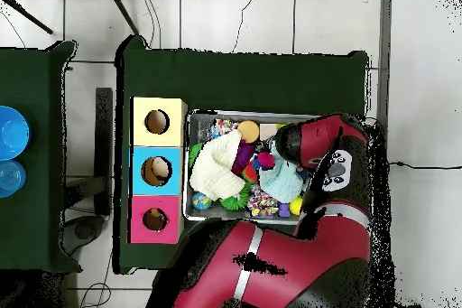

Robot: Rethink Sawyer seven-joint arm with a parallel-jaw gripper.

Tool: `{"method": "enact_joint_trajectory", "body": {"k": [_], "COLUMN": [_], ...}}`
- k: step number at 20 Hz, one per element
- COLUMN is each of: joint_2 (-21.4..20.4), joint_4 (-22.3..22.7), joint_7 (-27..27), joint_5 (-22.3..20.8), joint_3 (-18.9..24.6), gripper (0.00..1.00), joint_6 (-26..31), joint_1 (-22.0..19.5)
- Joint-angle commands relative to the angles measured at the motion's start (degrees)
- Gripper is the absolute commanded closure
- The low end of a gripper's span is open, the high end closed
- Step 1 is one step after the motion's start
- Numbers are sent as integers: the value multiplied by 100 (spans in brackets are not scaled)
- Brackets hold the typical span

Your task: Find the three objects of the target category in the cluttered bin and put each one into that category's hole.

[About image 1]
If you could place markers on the cream waffle cloth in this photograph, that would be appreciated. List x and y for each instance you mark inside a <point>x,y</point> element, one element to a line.
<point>216,167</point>

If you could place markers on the pink spiky ball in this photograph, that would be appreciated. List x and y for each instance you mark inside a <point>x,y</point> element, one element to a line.
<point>266,160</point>

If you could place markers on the green spiky ball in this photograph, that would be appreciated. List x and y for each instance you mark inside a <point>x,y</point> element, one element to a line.
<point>234,202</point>

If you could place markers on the mint waffle cloth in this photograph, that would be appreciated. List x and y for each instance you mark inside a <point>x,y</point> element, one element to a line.
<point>281,183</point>

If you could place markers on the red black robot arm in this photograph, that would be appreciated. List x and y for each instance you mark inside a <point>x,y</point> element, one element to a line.
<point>306,250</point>

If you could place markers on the wooden box with three holes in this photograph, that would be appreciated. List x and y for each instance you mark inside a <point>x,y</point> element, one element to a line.
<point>173,134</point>

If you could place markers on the shallow mesh bin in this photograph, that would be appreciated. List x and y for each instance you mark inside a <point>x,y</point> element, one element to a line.
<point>216,214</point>

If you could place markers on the purple spiky toy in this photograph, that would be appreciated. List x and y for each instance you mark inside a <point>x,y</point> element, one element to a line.
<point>242,156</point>

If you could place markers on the orange foam cylinder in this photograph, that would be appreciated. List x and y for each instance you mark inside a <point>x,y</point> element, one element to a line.
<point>248,131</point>

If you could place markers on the plain wooden block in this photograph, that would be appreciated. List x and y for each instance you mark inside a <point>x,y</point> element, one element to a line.
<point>267,131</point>

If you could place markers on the globe print ball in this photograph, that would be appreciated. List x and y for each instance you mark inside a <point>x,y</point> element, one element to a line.
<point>201,201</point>

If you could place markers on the plain yellow foam ball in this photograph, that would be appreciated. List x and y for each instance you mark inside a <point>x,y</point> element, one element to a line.
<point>296,206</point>

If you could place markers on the grey round floor base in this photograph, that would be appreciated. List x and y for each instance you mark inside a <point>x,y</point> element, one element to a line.
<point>85,230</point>

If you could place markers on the black tripod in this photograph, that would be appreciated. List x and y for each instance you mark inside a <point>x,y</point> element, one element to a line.
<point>122,8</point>

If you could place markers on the dark green side tablecloth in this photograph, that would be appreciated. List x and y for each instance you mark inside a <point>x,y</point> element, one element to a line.
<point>36,232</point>

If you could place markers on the blue plastic bowl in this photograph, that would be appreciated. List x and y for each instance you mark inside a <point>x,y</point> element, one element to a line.
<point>12,132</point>

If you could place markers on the blue round lid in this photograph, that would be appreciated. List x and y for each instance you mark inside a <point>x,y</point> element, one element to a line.
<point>11,178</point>

